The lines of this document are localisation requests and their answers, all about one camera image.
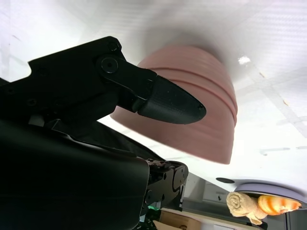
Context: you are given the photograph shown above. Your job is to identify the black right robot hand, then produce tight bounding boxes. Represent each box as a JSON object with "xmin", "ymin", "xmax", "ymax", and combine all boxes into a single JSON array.
[{"xmin": 0, "ymin": 35, "xmax": 208, "ymax": 230}]

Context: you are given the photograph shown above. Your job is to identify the green cloth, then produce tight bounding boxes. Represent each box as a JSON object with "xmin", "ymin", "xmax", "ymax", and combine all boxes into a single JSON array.
[{"xmin": 140, "ymin": 203, "xmax": 160, "ymax": 230}]

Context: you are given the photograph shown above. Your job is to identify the cardboard box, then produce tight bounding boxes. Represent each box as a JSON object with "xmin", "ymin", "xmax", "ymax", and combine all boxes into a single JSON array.
[{"xmin": 153, "ymin": 209, "xmax": 202, "ymax": 230}]

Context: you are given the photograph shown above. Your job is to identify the grey metal cabinet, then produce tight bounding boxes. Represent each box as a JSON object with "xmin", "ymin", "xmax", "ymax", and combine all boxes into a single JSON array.
[{"xmin": 182, "ymin": 172, "xmax": 307, "ymax": 230}]

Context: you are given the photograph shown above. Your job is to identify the lavender plate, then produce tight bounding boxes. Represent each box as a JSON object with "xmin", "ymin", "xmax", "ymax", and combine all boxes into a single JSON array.
[{"xmin": 231, "ymin": 178, "xmax": 307, "ymax": 212}]

